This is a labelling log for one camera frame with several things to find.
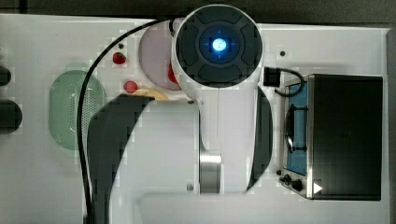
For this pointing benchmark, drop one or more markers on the black toaster oven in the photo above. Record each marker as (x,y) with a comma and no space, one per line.
(333,139)

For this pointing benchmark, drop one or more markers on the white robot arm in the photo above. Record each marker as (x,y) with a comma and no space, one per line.
(218,140)

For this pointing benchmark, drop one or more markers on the yellow banana bunch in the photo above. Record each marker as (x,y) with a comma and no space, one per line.
(153,93)

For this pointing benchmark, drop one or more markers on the red ketchup bottle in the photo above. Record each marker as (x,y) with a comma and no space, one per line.
(171,74)

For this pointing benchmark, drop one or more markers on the small red apple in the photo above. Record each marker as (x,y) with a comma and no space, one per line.
(130,86)

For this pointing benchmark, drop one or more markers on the grey round plate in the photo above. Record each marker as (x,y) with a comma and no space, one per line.
(155,56)

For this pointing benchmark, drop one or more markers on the red strawberry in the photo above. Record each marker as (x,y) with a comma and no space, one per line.
(119,58)

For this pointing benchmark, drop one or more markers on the green perforated basket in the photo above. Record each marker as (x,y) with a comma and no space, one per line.
(63,106)

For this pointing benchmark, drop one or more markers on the large black cylinder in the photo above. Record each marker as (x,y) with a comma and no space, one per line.
(10,116)

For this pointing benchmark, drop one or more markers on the small black cylinder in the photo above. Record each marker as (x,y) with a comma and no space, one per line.
(5,76)

